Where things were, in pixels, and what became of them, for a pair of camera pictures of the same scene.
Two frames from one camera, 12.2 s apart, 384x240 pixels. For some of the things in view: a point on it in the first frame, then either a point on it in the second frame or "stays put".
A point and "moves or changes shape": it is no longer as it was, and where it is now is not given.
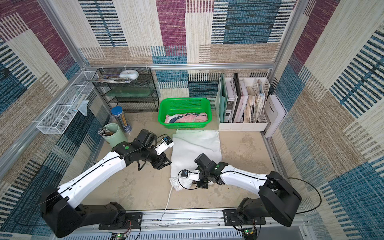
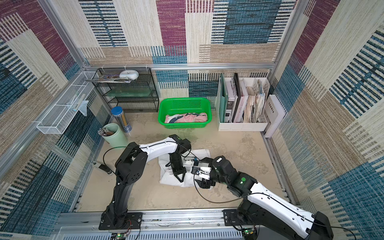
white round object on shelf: x=131 y=75 stays put
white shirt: x=186 y=144 moves or changes shape
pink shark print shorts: x=186 y=118 stays put
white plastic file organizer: x=242 y=104 stays put
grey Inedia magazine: x=274 y=113 stays put
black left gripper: x=160 y=162 to x=180 y=172
